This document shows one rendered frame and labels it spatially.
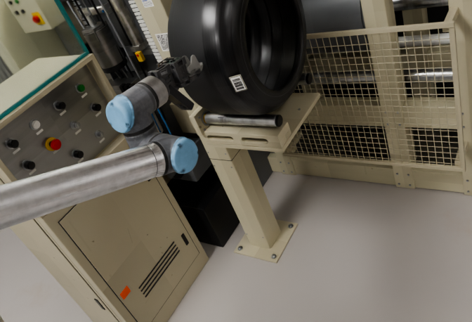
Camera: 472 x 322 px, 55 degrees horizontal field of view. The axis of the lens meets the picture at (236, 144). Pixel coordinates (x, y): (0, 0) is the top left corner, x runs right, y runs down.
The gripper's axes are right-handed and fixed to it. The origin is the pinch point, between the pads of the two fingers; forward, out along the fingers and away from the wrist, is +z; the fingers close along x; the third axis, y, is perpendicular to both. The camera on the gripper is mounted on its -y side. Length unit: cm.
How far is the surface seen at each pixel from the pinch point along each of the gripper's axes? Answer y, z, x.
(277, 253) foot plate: -118, 34, 20
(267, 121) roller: -29.5, 17.1, -7.4
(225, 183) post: -72, 30, 35
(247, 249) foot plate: -118, 32, 38
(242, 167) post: -65, 34, 25
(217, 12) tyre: 14.3, 7.6, -6.9
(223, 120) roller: -29.6, 17.0, 12.5
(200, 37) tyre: 8.3, 3.7, -0.8
